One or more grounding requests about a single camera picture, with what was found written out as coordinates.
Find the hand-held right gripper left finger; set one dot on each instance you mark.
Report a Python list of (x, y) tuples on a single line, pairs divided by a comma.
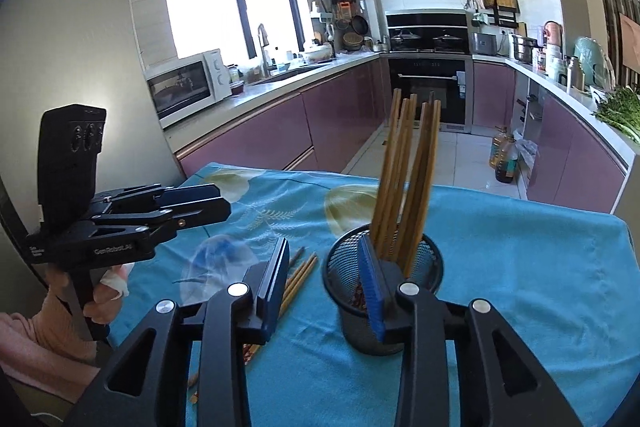
[(280, 287)]

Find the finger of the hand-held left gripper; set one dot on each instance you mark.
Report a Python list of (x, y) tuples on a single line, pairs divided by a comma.
[(190, 193), (200, 212)]

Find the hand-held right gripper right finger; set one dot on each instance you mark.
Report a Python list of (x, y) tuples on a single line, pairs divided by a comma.
[(372, 292)]

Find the black mesh pen holder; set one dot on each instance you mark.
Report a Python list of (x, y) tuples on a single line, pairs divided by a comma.
[(415, 307)]

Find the bunch of wooden chopsticks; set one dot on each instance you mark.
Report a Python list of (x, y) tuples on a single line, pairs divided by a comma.
[(405, 187)]

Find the person's left hand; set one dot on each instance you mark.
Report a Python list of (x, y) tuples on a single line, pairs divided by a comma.
[(107, 302)]

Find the white microwave oven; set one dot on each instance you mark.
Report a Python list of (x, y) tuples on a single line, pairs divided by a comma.
[(185, 89)]

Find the small red bowl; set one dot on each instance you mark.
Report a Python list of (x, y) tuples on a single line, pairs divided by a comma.
[(237, 89)]

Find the pink kitchen base cabinet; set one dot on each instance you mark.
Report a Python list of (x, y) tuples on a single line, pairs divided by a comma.
[(565, 147), (280, 122)]

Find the blue floral tablecloth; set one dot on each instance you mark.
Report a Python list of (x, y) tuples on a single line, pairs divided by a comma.
[(500, 287)]

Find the steel kitchen faucet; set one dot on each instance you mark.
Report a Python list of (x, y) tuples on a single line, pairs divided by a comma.
[(262, 52)]

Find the white ceramic pot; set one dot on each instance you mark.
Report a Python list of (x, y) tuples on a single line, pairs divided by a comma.
[(317, 53)]

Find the yellow cooking oil bottle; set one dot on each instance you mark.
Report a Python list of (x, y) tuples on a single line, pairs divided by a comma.
[(500, 149)]

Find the clear plastic bag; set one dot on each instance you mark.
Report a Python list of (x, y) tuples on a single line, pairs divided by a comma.
[(527, 154)]

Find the black integrated stove oven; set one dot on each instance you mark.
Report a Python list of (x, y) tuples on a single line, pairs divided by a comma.
[(427, 77)]

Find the hanging black frying pan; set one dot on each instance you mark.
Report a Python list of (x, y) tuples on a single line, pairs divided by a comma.
[(359, 25)]

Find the black pot with glass lid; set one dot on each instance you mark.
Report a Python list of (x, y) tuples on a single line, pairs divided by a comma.
[(448, 42), (405, 41)]

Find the silver toaster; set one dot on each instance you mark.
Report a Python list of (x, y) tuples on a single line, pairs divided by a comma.
[(485, 44)]

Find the steel stockpot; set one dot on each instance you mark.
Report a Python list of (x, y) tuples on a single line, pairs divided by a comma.
[(524, 48)]

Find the white jar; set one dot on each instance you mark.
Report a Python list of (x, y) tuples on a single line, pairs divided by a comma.
[(554, 63)]

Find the steel thermos bottle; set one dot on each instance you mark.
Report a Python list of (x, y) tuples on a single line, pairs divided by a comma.
[(575, 74)]

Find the leafy green vegetables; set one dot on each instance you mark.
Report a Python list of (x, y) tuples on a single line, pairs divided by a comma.
[(620, 112)]

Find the pink electric kettle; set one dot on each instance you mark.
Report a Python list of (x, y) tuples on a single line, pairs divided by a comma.
[(553, 34)]

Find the light green appliance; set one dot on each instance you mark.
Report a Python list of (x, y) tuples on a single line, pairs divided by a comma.
[(592, 62)]

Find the black wall rack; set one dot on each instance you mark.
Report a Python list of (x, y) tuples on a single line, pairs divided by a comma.
[(502, 18)]

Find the pink wall painting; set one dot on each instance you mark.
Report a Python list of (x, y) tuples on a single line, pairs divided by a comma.
[(630, 42)]

